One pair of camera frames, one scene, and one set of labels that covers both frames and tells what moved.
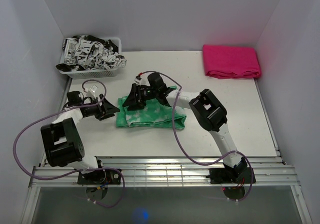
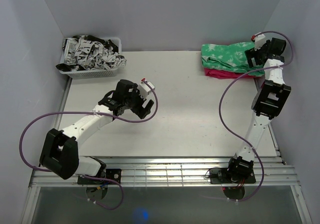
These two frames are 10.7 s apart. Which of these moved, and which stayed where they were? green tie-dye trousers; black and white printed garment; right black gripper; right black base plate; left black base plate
Moved: right black gripper; green tie-dye trousers
Stayed: black and white printed garment; right black base plate; left black base plate
